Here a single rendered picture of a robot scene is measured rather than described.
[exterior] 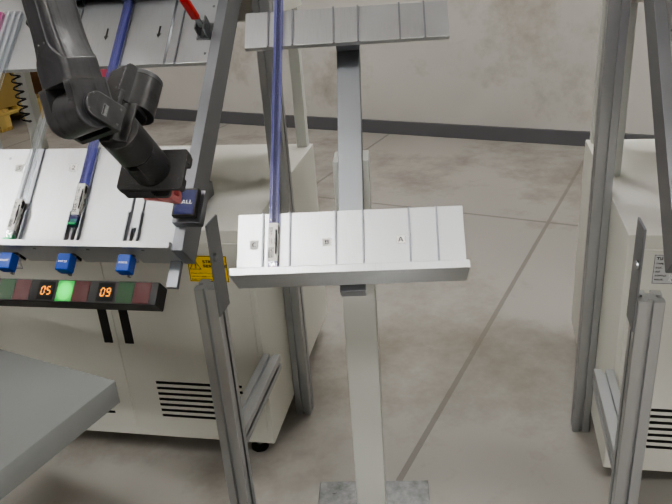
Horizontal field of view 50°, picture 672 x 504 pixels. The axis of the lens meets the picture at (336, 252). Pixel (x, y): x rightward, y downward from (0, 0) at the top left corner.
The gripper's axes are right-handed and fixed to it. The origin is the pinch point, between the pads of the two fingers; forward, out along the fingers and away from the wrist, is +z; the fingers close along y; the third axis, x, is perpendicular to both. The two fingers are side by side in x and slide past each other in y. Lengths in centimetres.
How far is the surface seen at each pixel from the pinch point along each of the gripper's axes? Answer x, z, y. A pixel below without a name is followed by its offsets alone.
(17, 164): -11.0, 7.4, 36.9
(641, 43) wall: -198, 223, -120
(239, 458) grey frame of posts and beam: 35, 41, -1
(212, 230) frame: 2.1, 7.9, -3.2
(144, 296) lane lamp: 13.3, 9.2, 7.3
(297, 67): -71, 61, 4
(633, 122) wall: -171, 252, -119
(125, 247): 5.9, 6.1, 10.8
